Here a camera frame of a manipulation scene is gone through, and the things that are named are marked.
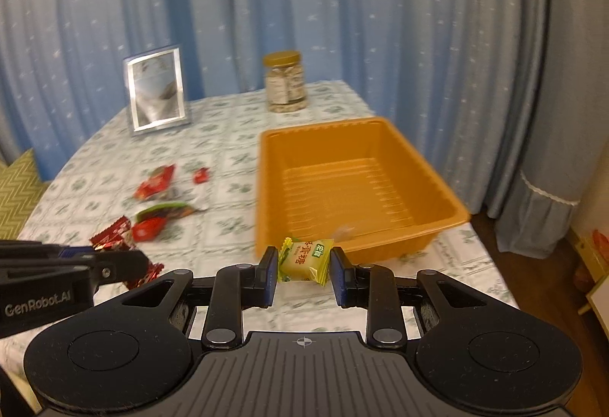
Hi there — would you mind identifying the round red wrapped candy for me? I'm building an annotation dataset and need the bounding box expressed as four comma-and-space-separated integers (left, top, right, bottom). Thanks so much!
131, 217, 167, 242

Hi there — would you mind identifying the orange plastic tray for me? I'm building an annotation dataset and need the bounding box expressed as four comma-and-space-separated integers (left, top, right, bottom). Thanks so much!
255, 116, 472, 264

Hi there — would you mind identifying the green zigzag cushion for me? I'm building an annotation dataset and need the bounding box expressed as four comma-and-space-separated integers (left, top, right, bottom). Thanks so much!
0, 148, 51, 241

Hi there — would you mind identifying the crinkled red snack packet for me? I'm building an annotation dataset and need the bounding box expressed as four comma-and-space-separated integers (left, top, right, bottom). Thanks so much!
125, 262, 165, 291

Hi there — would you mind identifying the white green floral tablecloth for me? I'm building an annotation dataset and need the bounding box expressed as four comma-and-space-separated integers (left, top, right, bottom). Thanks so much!
0, 80, 521, 417

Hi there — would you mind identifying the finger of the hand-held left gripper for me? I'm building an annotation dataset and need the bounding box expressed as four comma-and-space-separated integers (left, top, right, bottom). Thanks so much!
0, 240, 96, 267
89, 250, 151, 288

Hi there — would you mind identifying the green snack packet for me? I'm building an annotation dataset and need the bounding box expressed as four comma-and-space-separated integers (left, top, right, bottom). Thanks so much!
136, 203, 197, 222

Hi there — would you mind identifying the red packet with gold circle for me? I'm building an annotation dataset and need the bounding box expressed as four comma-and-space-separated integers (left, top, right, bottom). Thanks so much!
132, 164, 177, 201

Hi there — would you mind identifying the yellow green candy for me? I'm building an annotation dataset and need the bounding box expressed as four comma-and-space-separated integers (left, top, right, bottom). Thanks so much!
277, 237, 331, 287

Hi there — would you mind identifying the blue star-print curtain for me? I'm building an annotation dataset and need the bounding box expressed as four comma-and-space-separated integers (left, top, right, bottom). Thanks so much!
0, 0, 550, 220

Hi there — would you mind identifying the clear jar with gold lid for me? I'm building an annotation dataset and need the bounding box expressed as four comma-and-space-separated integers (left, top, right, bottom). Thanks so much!
263, 51, 308, 113

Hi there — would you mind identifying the blue lace-trimmed furniture cover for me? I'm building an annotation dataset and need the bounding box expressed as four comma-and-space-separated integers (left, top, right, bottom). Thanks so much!
494, 0, 609, 262

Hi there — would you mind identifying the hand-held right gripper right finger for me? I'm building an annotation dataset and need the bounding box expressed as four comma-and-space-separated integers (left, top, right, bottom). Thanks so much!
330, 247, 486, 350

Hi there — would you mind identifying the glass picture frame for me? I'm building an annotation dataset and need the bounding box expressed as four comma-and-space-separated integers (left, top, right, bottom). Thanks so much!
123, 45, 191, 136

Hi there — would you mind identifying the red foil snack packet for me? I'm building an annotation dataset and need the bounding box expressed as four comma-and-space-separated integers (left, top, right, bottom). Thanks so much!
89, 216, 134, 252

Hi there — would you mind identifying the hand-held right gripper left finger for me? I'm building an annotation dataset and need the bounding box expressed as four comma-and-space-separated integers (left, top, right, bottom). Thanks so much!
121, 247, 280, 350

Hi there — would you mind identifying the yellow box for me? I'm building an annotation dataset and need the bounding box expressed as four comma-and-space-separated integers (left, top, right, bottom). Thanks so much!
572, 229, 609, 316

